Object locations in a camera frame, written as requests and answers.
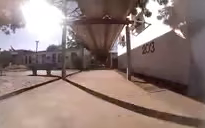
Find small tree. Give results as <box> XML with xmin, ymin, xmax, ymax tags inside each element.
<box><xmin>0</xmin><ymin>49</ymin><xmax>14</xmax><ymax>77</ymax></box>

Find bench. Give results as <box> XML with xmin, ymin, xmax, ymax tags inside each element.
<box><xmin>27</xmin><ymin>62</ymin><xmax>56</xmax><ymax>77</ymax></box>

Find grey concrete pavement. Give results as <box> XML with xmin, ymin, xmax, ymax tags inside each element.
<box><xmin>0</xmin><ymin>68</ymin><xmax>205</xmax><ymax>128</ymax></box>

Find white building with dark base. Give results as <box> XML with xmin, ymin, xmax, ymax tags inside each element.
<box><xmin>117</xmin><ymin>0</ymin><xmax>205</xmax><ymax>108</ymax></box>

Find pole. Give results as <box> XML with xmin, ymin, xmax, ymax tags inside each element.
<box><xmin>34</xmin><ymin>40</ymin><xmax>40</xmax><ymax>54</ymax></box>

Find low pale building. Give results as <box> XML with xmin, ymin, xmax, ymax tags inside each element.
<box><xmin>9</xmin><ymin>47</ymin><xmax>93</xmax><ymax>71</ymax></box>

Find covered walkway canopy with posts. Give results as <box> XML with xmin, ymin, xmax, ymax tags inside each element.
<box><xmin>58</xmin><ymin>0</ymin><xmax>152</xmax><ymax>82</ymax></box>

